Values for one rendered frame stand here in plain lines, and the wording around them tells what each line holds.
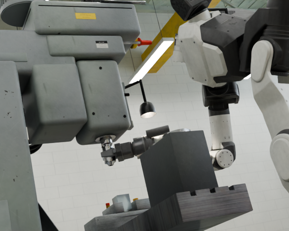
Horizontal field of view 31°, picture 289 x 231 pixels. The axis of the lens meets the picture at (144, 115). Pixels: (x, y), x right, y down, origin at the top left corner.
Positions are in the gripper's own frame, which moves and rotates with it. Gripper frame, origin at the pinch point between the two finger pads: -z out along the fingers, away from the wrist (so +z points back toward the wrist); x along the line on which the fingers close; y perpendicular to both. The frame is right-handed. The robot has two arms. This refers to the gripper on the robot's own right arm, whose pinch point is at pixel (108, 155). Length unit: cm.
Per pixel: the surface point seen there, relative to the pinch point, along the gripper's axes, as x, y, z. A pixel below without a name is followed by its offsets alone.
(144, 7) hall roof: -620, -421, 91
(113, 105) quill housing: 8.1, -17.7, 6.4
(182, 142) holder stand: 60, 18, 24
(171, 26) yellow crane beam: -626, -375, 128
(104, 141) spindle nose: 2.3, -5.4, -0.5
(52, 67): 19.6, -34.4, -13.3
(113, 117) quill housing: 8.6, -12.3, 5.3
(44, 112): 22.3, -15.7, -19.2
